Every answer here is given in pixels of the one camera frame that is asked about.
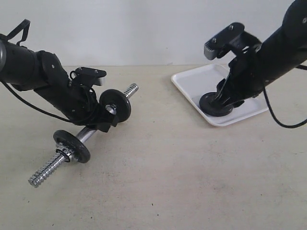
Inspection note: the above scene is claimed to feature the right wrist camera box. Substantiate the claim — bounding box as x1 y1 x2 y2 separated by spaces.
204 22 245 60

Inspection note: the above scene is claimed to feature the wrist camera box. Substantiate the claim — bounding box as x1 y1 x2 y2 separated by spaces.
204 22 245 60
70 67 107 87

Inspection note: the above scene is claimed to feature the black weight plate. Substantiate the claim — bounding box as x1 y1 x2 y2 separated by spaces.
53 130 91 163
99 89 131 123
199 92 234 117

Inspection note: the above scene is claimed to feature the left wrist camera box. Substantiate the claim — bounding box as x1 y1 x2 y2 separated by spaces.
70 67 107 87

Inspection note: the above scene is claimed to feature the white rectangular plastic tray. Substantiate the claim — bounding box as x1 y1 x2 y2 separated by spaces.
171 64 268 127

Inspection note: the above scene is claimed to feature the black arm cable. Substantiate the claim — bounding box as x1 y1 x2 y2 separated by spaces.
0 20 80 125
261 64 307 128

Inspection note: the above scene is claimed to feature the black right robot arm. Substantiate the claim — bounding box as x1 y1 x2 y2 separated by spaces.
206 0 307 110

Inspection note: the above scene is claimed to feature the chrome threaded dumbbell bar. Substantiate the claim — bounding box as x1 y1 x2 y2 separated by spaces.
28 83 139 188

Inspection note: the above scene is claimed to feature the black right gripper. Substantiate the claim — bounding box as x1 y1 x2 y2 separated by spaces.
211 54 262 112

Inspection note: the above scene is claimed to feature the chrome star collar nut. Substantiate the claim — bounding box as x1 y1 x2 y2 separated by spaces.
55 143 74 162

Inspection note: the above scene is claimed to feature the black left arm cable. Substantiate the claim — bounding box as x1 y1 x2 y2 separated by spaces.
0 20 80 125

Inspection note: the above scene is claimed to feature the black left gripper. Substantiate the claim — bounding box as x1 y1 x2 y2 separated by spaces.
66 80 119 132

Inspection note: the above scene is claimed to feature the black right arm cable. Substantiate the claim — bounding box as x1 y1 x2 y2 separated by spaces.
261 64 307 128

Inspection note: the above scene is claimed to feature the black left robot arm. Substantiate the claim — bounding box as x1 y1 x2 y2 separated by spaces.
0 38 119 132

